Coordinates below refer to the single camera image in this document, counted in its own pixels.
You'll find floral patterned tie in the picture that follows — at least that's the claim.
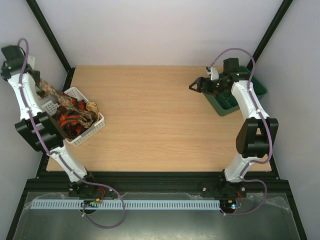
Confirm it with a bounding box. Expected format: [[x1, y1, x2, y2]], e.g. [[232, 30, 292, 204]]
[[37, 78, 93, 128]]

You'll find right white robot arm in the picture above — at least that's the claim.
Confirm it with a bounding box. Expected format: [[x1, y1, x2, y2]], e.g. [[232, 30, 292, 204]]
[[189, 58, 279, 196]]

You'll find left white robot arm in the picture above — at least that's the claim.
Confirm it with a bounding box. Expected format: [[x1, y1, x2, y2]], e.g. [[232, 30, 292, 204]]
[[0, 45, 92, 191]]

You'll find green divided organizer tray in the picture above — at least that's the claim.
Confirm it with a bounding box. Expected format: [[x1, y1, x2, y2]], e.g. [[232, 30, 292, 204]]
[[203, 76, 267, 117]]

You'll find white perforated plastic basket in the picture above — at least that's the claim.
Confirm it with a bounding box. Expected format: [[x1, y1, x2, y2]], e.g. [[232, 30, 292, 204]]
[[41, 84, 105, 147]]

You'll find orange navy striped tie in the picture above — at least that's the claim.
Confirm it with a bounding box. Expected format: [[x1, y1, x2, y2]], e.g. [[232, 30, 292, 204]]
[[52, 97, 86, 140]]

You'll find brown tan patterned tie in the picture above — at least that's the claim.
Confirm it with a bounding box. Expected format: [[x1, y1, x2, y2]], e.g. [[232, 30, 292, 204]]
[[85, 101, 100, 125]]

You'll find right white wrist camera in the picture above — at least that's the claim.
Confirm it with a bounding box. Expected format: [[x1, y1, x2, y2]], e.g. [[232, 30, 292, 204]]
[[205, 66, 219, 81]]

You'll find left black frame post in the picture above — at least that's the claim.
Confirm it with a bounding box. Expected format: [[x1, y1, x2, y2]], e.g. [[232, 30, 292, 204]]
[[25, 0, 73, 73]]

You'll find black frame post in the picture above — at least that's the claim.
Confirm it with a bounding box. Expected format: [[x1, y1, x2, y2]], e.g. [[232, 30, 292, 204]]
[[253, 0, 293, 62], [25, 0, 73, 73]]

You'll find right black frame post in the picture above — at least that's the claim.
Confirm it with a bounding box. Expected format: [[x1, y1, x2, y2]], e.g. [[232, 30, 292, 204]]
[[253, 0, 293, 62]]

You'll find black aluminium frame rail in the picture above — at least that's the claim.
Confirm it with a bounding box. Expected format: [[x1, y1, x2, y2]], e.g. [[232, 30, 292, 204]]
[[23, 171, 292, 197]]

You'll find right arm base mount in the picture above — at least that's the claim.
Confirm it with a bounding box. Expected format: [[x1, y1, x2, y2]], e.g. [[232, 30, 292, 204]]
[[200, 181, 247, 199]]

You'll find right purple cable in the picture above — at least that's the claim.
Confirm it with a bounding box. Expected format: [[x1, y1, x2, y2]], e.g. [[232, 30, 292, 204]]
[[209, 47, 273, 217]]

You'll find purple cable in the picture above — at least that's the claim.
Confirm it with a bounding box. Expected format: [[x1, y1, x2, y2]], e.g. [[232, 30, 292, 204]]
[[209, 47, 273, 217], [18, 37, 126, 229]]

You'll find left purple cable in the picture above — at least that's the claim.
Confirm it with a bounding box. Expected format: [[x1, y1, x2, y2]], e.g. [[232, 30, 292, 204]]
[[18, 37, 126, 229]]

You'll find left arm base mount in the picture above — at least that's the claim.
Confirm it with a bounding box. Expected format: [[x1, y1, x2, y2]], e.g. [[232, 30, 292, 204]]
[[68, 181, 114, 199]]

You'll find white slotted cable duct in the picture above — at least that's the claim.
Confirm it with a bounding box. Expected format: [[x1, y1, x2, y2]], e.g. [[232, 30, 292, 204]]
[[30, 199, 221, 211]]

